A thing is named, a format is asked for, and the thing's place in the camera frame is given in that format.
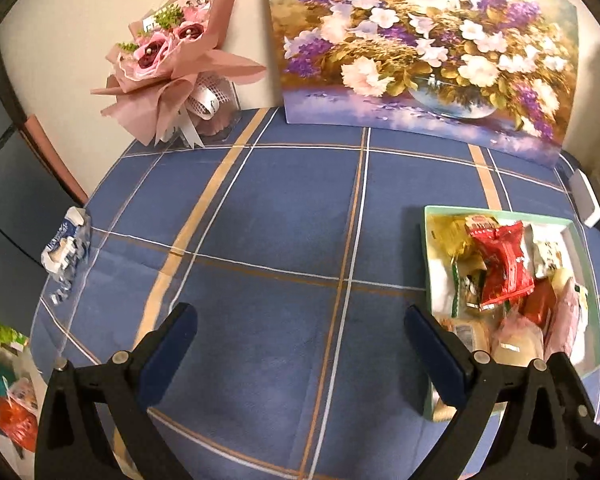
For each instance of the pink snack packet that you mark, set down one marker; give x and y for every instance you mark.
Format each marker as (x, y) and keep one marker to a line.
(565, 320)

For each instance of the pile of colourful packets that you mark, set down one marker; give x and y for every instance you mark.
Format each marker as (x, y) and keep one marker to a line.
(7, 390)

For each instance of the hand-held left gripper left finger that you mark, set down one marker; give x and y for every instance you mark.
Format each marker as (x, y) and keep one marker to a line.
(176, 332)

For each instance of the white tray green rim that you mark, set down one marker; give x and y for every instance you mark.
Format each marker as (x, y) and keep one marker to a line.
(440, 285)

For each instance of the orange beige snack packet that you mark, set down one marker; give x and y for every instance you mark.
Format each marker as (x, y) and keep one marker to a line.
(467, 332)

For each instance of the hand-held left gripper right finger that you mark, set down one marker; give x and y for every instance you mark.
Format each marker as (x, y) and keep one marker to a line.
(425, 340)

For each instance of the flower painting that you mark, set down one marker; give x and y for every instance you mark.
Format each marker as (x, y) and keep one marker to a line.
(430, 50)

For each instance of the dark red snack packet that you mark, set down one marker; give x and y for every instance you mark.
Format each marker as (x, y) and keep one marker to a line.
(540, 302)

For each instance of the dark cabinet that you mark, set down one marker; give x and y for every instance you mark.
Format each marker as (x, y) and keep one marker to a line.
(10, 200)

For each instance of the yellow snack packet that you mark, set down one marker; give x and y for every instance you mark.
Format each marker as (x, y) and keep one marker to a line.
(447, 235)

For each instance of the white plastic device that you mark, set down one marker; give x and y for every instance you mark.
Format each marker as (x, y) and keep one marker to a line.
(587, 200)

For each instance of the crumpled blue white wrapper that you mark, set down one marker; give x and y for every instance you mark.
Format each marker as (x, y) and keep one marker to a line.
(65, 245)

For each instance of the round white pastry clear wrapper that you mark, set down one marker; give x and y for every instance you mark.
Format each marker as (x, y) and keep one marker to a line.
(517, 342)

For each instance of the green cookie packet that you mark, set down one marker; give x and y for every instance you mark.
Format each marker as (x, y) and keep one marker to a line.
(470, 285)

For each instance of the pink flower bouquet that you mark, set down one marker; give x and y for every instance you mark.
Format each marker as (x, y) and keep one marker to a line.
(175, 60)

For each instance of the blue plaid tablecloth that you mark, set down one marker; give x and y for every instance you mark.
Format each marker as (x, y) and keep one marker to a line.
(280, 220)

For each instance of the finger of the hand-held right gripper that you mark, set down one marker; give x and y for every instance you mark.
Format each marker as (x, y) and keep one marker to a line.
(580, 400)

